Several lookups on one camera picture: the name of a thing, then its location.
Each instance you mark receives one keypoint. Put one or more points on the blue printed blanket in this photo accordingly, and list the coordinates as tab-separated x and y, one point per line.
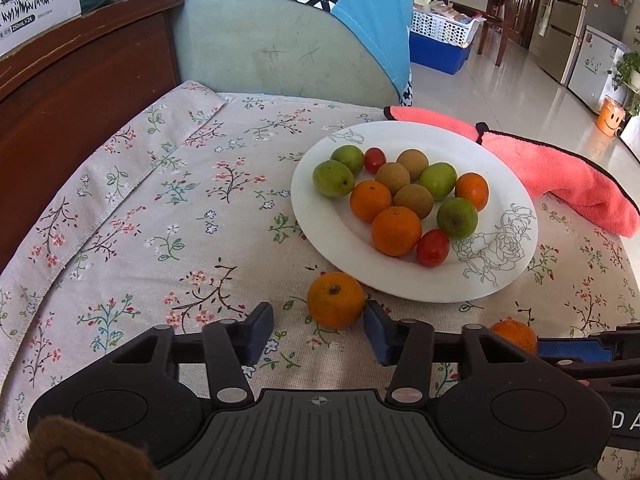
380	20

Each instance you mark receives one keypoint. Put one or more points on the pink towel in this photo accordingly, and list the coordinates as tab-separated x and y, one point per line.
575	180

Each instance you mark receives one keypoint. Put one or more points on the white cow print carton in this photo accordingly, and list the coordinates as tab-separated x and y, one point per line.
35	5

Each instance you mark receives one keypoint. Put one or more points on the white freezer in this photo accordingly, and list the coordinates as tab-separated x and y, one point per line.
595	67

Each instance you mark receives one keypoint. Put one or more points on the white plastic basket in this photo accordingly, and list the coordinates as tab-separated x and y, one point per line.
445	27

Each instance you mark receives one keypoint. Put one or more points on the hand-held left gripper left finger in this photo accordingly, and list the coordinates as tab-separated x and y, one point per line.
260	332

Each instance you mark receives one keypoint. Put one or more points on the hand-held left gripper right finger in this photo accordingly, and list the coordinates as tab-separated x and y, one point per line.
378	335

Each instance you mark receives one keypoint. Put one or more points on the silver refrigerator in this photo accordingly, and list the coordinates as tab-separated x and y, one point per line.
562	20

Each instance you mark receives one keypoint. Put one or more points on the red cherry tomato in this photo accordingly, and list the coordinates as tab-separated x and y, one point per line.
433	247
374	159

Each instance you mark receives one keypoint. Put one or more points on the brown kiwi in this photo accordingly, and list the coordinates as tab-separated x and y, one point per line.
412	201
392	177
412	164

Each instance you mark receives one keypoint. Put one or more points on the blue plastic bin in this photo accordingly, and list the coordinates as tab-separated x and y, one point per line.
440	55

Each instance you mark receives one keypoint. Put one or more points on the white floral plate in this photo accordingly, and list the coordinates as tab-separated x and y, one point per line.
325	230

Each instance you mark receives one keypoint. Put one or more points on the floral tablecloth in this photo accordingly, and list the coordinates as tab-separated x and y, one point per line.
150	210

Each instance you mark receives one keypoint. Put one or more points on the brown wooden headboard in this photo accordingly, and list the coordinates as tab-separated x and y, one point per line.
75	100

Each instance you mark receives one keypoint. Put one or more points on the potted plant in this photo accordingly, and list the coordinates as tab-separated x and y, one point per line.
627	70

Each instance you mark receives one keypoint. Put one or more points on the orange smiley bucket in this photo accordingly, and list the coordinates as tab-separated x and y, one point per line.
611	119

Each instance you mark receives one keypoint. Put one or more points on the green jujube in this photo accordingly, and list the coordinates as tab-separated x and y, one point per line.
347	159
457	217
438	180
332	178

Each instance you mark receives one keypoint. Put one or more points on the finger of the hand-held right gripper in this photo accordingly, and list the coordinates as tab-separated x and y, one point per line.
575	350

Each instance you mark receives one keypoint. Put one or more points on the orange mandarin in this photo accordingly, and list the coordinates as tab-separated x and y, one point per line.
473	191
336	300
370	201
513	336
396	230

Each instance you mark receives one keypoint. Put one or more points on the brown fuzzy cloth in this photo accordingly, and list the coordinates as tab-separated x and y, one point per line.
65	452

